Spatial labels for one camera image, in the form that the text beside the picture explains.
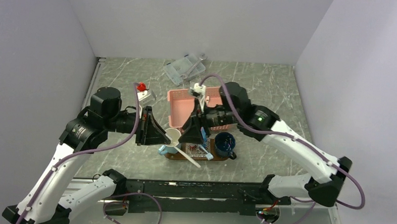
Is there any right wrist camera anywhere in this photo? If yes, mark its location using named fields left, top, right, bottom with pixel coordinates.
left=188, top=83, right=206, bottom=114

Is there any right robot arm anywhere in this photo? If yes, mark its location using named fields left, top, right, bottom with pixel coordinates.
left=179, top=82, right=352, bottom=207

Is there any pink plastic basket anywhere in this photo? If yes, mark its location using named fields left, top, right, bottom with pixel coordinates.
left=167, top=86, right=222, bottom=133

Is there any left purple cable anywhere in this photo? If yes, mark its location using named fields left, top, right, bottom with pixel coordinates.
left=14, top=78, right=169, bottom=224

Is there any oval wooden tray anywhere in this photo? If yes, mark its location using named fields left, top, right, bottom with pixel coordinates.
left=162, top=138, right=228, bottom=161

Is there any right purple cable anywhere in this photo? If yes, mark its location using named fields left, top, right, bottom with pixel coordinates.
left=192, top=73, right=371, bottom=224

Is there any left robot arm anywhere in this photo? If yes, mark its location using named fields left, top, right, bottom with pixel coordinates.
left=2, top=87, right=171, bottom=224

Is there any blue toothpaste tube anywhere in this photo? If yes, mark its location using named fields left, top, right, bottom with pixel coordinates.
left=201, top=127, right=210, bottom=149

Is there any light blue toothbrush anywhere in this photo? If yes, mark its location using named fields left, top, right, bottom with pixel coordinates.
left=198, top=144, right=214, bottom=160

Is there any white toothbrush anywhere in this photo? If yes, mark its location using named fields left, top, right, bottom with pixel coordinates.
left=165, top=129, right=201, bottom=168

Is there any light blue mug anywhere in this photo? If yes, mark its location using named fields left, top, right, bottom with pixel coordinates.
left=158, top=128, right=181, bottom=155

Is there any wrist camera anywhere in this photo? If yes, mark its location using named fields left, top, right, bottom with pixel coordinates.
left=188, top=83, right=206, bottom=114
left=136, top=82, right=156, bottom=107

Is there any white toothpaste tube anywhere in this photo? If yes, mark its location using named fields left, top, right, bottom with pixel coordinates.
left=188, top=144, right=199, bottom=152

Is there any silver wrench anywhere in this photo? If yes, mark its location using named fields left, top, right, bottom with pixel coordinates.
left=181, top=53, right=208, bottom=80

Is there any clear plastic box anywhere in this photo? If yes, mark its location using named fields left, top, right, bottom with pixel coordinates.
left=163, top=54, right=206, bottom=86

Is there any clear acrylic toothbrush holder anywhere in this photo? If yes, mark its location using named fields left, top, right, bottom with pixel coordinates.
left=183, top=143, right=205, bottom=158

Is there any purple cable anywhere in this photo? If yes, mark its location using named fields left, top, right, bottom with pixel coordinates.
left=14, top=78, right=169, bottom=224
left=192, top=73, right=371, bottom=224

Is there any dark blue mug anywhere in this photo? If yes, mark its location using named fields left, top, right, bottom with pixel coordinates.
left=214, top=132, right=237, bottom=160

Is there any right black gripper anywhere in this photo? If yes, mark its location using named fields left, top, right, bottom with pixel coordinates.
left=178, top=96, right=241, bottom=146

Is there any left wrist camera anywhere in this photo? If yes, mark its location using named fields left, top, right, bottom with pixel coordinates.
left=136, top=82, right=156, bottom=107

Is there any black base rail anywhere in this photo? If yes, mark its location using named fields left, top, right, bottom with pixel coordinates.
left=109, top=179, right=291, bottom=216

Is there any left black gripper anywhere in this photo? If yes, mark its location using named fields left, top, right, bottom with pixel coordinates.
left=104, top=103, right=172, bottom=147

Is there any aluminium side rail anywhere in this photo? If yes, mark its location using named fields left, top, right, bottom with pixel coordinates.
left=62, top=56, right=107, bottom=171

